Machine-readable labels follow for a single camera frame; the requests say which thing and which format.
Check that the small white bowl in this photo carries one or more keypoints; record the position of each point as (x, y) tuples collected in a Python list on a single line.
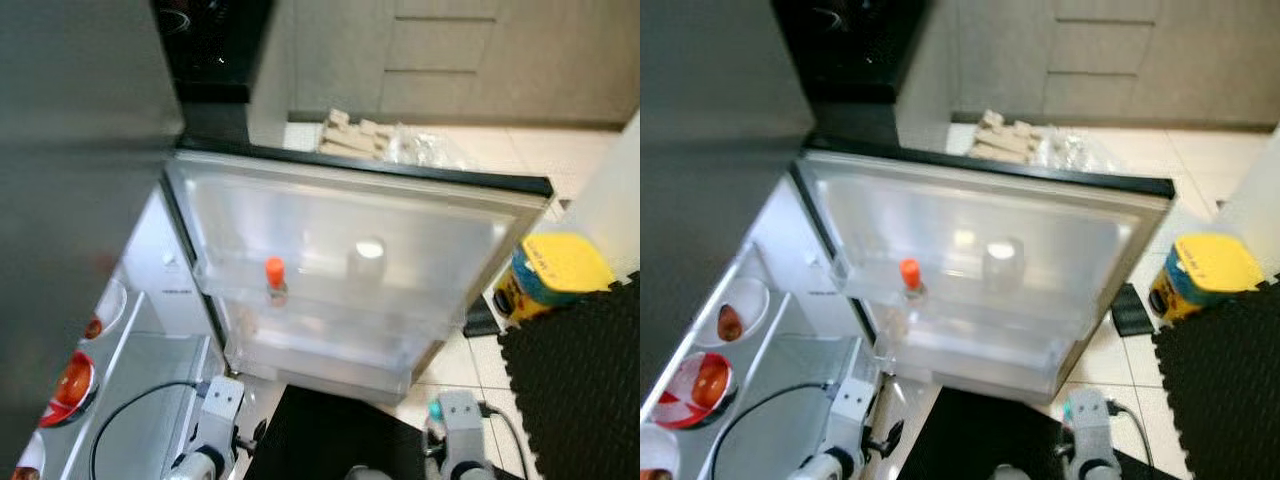
[(30, 460), (660, 468)]

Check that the yellow and blue container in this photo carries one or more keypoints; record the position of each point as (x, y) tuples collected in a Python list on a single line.
[(560, 265), (1215, 262)]

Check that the grey kitchen cabinet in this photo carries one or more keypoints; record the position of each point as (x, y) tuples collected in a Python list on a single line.
[(450, 60), (1100, 60)]

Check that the clear jar white lid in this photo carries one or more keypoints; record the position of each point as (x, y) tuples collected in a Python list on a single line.
[(369, 250), (1003, 252)]

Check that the white bowl with food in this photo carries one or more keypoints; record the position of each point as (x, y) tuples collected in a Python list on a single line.
[(735, 320), (108, 310)]

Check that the black flat rectangular object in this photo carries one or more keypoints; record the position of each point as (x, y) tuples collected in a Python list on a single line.
[(1132, 312), (480, 320)]

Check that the grey robot leg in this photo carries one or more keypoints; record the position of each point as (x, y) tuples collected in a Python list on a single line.
[(1010, 474), (368, 474)]

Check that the red bowl with tomato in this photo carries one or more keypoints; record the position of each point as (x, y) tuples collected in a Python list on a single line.
[(72, 385), (700, 385)]

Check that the beige cardboard pieces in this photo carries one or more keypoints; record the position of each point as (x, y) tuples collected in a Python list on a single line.
[(1003, 138), (352, 135)]

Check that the black kitchen appliance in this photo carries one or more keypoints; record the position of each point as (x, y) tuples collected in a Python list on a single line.
[(850, 50), (210, 50)]

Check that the clear plastic bag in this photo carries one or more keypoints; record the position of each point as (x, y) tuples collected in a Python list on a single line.
[(1075, 150), (428, 150)]

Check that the black foam puzzle mat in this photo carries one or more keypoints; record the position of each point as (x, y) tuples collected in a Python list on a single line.
[(1220, 400), (580, 400)]

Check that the clear bottle teal cap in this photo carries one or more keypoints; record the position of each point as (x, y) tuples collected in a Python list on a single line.
[(1069, 405), (436, 408)]

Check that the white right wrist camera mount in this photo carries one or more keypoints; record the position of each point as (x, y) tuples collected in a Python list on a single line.
[(460, 415), (1092, 415)]

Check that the grey fridge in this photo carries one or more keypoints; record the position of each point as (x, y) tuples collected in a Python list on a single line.
[(710, 150), (80, 150)]

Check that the bottle with orange cap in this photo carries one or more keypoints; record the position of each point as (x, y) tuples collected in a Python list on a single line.
[(910, 272), (274, 270)]

